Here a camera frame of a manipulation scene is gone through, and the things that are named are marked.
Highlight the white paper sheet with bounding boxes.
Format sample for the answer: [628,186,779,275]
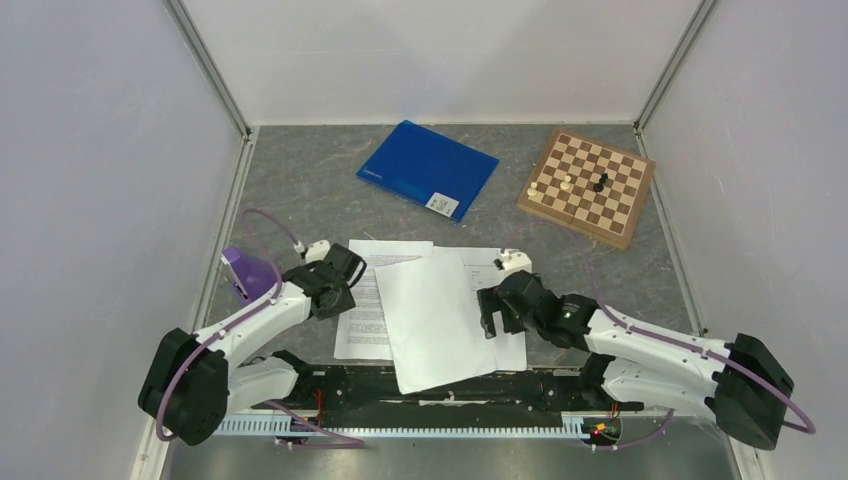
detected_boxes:
[375,251,497,395]
[434,246,527,371]

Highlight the blue plastic folder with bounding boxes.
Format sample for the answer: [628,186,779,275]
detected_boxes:
[356,120,499,222]

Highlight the printed text paper sheet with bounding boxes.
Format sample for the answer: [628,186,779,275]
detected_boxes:
[333,239,434,361]

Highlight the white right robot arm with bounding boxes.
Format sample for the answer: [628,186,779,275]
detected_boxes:
[476,271,794,451]

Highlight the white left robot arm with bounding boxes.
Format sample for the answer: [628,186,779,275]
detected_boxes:
[138,240,367,446]

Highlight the purple plastic object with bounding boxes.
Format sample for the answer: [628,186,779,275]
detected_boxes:
[220,245,279,307]

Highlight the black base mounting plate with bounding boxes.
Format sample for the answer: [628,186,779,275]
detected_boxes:
[279,365,612,428]

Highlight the wooden chessboard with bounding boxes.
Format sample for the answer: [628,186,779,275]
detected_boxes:
[517,128,656,249]

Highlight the black chess piece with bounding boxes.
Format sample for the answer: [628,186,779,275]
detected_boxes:
[593,173,609,193]

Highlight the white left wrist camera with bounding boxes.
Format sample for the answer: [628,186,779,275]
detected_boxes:
[294,240,331,264]

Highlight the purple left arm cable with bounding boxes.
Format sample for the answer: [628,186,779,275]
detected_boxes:
[154,208,367,450]

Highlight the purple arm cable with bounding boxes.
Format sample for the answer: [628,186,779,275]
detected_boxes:
[154,208,367,450]
[529,218,817,453]

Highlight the white slotted cable duct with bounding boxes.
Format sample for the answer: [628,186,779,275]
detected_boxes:
[214,410,622,440]

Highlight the aluminium frame post left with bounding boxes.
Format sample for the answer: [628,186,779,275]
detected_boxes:
[163,0,253,140]

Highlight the aluminium frame post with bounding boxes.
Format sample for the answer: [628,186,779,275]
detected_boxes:
[633,0,719,136]
[163,0,253,140]

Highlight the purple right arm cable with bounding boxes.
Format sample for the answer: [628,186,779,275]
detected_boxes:
[529,218,817,453]

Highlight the aluminium frame post right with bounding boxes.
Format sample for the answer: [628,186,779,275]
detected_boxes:
[633,0,719,136]

